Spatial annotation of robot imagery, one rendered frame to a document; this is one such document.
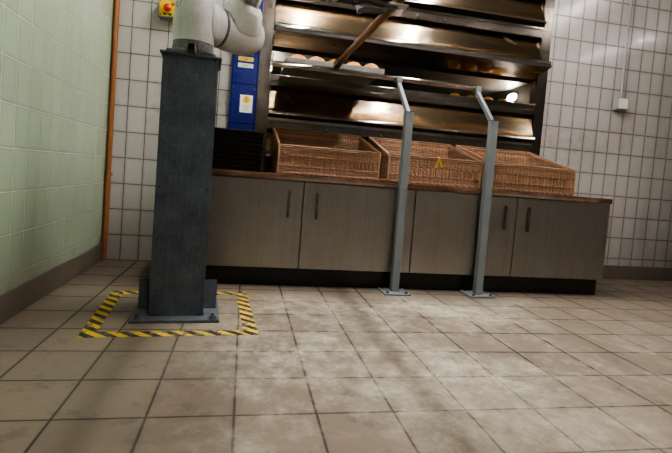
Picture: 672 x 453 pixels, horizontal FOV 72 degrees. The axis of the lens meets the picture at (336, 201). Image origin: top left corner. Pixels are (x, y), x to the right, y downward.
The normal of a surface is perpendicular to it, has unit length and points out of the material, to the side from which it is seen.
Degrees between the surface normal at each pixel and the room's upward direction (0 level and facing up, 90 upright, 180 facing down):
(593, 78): 90
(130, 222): 90
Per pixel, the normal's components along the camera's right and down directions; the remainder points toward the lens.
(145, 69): 0.19, 0.07
